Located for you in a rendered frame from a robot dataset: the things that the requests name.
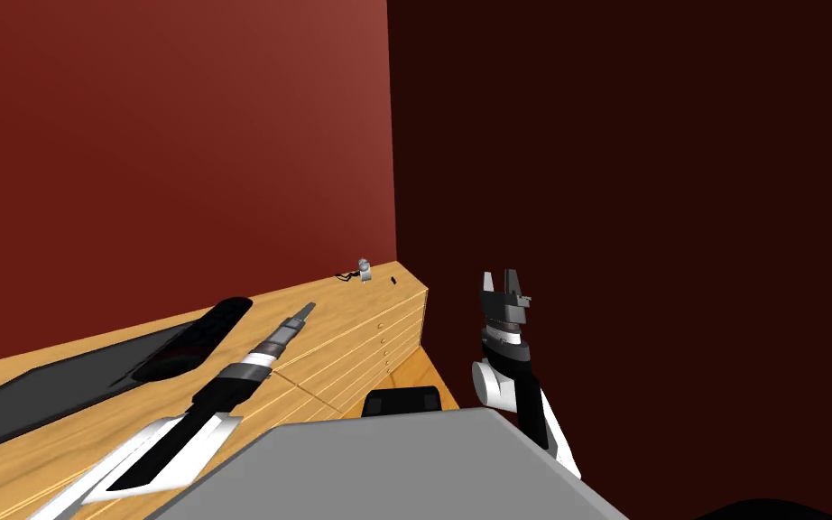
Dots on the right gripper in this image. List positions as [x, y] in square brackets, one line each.
[504, 310]

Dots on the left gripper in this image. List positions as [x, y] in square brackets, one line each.
[287, 332]

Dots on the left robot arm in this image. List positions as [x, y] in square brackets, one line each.
[170, 448]

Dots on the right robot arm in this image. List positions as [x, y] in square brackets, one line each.
[528, 404]

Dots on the wooden dresser with drawers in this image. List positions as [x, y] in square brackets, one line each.
[347, 321]

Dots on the small silver object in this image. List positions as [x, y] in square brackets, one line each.
[365, 271]

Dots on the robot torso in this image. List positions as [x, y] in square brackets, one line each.
[401, 469]

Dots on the dark grey flat mat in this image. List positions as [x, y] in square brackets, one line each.
[48, 390]

